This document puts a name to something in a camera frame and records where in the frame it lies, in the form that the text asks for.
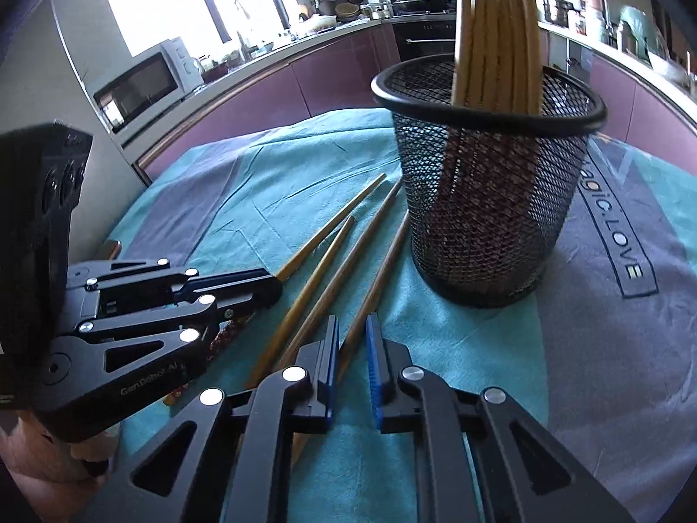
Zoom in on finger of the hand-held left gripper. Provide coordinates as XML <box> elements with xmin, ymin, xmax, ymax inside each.
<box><xmin>78</xmin><ymin>294</ymin><xmax>258</xmax><ymax>350</ymax></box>
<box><xmin>68</xmin><ymin>260</ymin><xmax>285</xmax><ymax>307</ymax></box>

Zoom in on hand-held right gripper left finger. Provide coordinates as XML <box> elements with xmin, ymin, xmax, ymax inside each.
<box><xmin>92</xmin><ymin>315</ymin><xmax>341</xmax><ymax>523</ymax></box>

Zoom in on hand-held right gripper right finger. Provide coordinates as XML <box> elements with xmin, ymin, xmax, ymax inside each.
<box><xmin>365</xmin><ymin>313</ymin><xmax>619</xmax><ymax>523</ymax></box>

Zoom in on single chopstick red patterned handle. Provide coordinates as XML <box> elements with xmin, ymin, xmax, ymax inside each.
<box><xmin>163</xmin><ymin>173</ymin><xmax>387</xmax><ymax>407</ymax></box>
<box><xmin>244</xmin><ymin>216</ymin><xmax>356</xmax><ymax>389</ymax></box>
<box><xmin>291</xmin><ymin>212</ymin><xmax>412</xmax><ymax>466</ymax></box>
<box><xmin>272</xmin><ymin>179</ymin><xmax>404</xmax><ymax>379</ymax></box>

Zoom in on black mesh utensil holder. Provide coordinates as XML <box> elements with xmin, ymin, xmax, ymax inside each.
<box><xmin>371</xmin><ymin>56</ymin><xmax>608</xmax><ymax>309</ymax></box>

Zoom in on bundle of bamboo chopsticks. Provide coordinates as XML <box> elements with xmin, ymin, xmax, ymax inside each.
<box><xmin>425</xmin><ymin>0</ymin><xmax>545</xmax><ymax>295</ymax></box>

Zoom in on person's left hand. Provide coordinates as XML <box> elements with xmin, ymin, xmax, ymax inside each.
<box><xmin>11</xmin><ymin>411</ymin><xmax>121</xmax><ymax>496</ymax></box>

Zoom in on teal purple printed tablecloth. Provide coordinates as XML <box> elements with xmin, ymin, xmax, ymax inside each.
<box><xmin>106</xmin><ymin>108</ymin><xmax>697</xmax><ymax>523</ymax></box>

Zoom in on grey refrigerator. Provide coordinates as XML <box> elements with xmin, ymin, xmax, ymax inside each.
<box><xmin>0</xmin><ymin>0</ymin><xmax>156</xmax><ymax>189</ymax></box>

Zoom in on white microwave oven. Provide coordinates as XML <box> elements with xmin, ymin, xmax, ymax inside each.
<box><xmin>94</xmin><ymin>37</ymin><xmax>205</xmax><ymax>134</ymax></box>

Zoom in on pink base cabinets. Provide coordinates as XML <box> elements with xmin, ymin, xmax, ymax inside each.
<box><xmin>133</xmin><ymin>20</ymin><xmax>401</xmax><ymax>180</ymax></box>
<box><xmin>545</xmin><ymin>30</ymin><xmax>697</xmax><ymax>161</ymax></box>

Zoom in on white kitchen countertop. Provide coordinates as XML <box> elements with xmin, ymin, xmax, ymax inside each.
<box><xmin>117</xmin><ymin>16</ymin><xmax>697</xmax><ymax>137</ymax></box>

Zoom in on large kitchen window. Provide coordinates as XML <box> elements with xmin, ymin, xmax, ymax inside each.
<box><xmin>97</xmin><ymin>0</ymin><xmax>289</xmax><ymax>58</ymax></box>

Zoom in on steel sink faucet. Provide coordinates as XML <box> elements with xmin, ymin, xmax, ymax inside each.
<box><xmin>234</xmin><ymin>0</ymin><xmax>254</xmax><ymax>61</ymax></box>

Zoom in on black built-in oven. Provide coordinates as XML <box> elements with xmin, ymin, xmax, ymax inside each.
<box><xmin>391</xmin><ymin>15</ymin><xmax>458</xmax><ymax>63</ymax></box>

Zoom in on stainless steel stockpot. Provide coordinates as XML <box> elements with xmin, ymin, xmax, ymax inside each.
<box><xmin>536</xmin><ymin>0</ymin><xmax>575</xmax><ymax>25</ymax></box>

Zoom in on pink electric kettle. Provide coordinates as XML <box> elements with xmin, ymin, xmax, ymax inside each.
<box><xmin>578</xmin><ymin>0</ymin><xmax>608</xmax><ymax>31</ymax></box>

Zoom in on teal appliance under plastic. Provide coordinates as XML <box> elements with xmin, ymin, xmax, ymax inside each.
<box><xmin>618</xmin><ymin>5</ymin><xmax>668</xmax><ymax>63</ymax></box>

